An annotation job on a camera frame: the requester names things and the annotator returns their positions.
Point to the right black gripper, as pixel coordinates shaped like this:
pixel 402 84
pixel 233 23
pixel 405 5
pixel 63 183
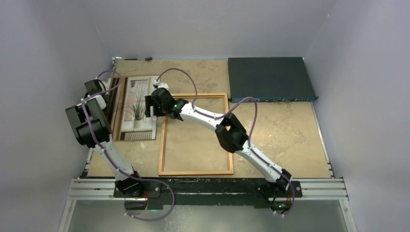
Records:
pixel 150 102

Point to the plant photo print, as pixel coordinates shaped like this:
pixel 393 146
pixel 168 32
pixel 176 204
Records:
pixel 128 119

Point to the wooden picture frame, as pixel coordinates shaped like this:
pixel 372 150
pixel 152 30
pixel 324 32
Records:
pixel 191 149

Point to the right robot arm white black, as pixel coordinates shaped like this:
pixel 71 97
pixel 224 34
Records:
pixel 231 134

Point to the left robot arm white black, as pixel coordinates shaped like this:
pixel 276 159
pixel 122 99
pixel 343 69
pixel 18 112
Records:
pixel 92 129

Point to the black mounting plate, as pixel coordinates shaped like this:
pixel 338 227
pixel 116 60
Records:
pixel 210 200

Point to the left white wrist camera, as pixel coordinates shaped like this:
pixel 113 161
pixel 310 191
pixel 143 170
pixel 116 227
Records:
pixel 100 100

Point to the dark blue network switch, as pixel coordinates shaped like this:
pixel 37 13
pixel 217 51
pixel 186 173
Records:
pixel 274 79

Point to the aluminium rail base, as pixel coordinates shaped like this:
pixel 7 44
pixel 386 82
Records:
pixel 304 189

